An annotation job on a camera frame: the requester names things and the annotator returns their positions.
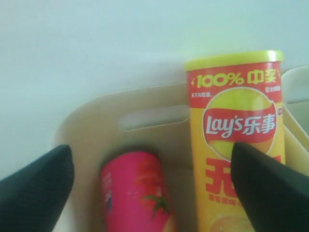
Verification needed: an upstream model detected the cream bin square mark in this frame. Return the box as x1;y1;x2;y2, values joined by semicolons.
281;65;309;104

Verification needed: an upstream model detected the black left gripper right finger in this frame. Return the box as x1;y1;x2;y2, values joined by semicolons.
231;142;309;232

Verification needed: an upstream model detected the pink chips can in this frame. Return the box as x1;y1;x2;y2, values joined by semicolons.
100;150;177;232

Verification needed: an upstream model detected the cream bin triangle mark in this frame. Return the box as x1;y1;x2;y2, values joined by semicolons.
55;84;309;232

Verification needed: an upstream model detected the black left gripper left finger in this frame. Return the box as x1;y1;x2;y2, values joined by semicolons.
0;145;74;232

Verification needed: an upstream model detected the yellow chips can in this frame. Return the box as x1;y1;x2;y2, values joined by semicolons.
185;50;285;232

